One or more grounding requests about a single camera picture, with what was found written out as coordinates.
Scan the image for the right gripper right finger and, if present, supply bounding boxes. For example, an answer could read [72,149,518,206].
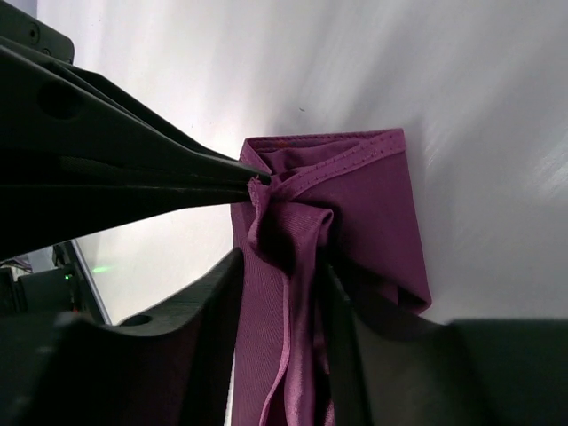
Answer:
[326,262,567,425]

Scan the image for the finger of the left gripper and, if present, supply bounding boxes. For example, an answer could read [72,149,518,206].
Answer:
[1,154,251,259]

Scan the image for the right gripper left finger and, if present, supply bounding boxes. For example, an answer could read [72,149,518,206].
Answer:
[1,249,244,425]

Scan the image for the purple cloth napkin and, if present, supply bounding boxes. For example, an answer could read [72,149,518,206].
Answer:
[231,129,431,425]

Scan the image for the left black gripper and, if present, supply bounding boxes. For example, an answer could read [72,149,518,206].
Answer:
[1,1,271,182]

